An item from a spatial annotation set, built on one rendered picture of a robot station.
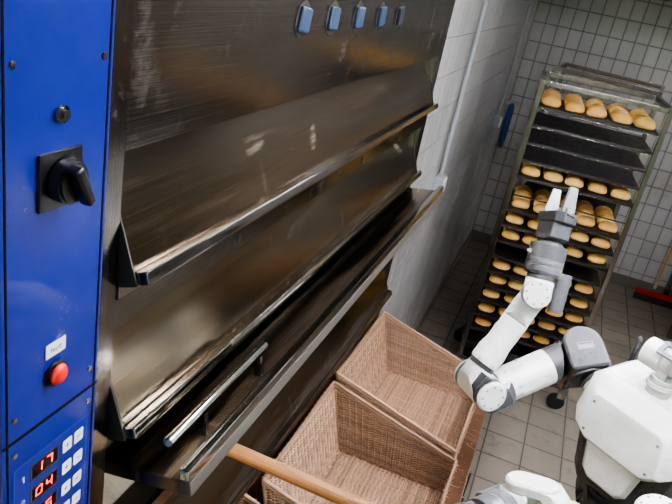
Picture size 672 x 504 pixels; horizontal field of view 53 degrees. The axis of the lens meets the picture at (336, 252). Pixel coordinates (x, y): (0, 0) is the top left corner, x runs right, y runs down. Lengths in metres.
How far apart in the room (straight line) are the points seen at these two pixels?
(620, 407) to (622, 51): 4.58
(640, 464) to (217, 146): 1.13
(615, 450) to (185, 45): 1.27
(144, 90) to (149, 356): 0.43
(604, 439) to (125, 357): 1.10
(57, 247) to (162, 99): 0.26
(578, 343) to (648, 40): 4.43
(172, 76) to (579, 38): 5.22
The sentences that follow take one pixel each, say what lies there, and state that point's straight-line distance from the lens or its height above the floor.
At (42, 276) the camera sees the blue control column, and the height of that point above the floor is 1.79.
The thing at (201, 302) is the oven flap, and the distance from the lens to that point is 1.23.
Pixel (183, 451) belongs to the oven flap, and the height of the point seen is 1.41.
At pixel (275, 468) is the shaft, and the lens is 1.43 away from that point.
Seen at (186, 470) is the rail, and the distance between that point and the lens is 1.07.
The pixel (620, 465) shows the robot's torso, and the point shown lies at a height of 1.24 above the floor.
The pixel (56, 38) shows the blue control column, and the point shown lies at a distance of 0.71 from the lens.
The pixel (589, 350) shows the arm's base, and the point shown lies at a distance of 1.78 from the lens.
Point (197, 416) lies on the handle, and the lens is 1.12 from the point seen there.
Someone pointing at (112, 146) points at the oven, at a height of 1.90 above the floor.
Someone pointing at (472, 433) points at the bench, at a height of 0.58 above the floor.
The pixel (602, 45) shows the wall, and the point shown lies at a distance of 6.00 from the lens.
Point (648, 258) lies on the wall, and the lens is 6.35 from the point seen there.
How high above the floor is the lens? 2.16
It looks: 23 degrees down
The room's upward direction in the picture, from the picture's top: 12 degrees clockwise
